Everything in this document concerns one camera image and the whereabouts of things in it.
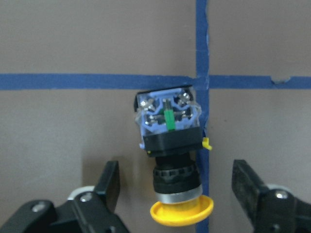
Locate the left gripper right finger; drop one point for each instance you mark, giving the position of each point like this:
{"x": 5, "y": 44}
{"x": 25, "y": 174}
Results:
{"x": 248, "y": 187}

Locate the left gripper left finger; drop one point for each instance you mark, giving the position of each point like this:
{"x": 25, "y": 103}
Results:
{"x": 108, "y": 186}

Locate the yellow push button switch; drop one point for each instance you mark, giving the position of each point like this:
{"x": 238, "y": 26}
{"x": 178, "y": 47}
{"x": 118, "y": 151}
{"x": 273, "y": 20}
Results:
{"x": 169, "y": 124}

